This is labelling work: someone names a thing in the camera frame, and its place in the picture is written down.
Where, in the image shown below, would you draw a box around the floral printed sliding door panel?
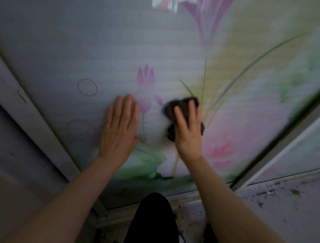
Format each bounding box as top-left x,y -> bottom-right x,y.
0,0 -> 320,210

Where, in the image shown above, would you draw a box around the person's left forearm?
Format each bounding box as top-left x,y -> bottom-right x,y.
0,156 -> 125,243

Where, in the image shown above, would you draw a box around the dark grey cleaning cloth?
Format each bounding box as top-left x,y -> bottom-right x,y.
163,97 -> 206,143

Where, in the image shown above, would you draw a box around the black trousers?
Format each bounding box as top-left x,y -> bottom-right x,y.
123,192 -> 218,243

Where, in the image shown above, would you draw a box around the person's right forearm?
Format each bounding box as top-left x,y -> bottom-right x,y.
179,156 -> 286,243

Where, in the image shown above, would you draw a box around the grey metal door edge rail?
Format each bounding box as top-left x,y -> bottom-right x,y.
229,98 -> 320,190

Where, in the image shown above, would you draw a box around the person's left hand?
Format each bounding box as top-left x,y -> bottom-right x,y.
97,94 -> 141,161

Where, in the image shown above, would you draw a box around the person's right hand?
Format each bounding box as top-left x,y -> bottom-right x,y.
173,100 -> 204,162

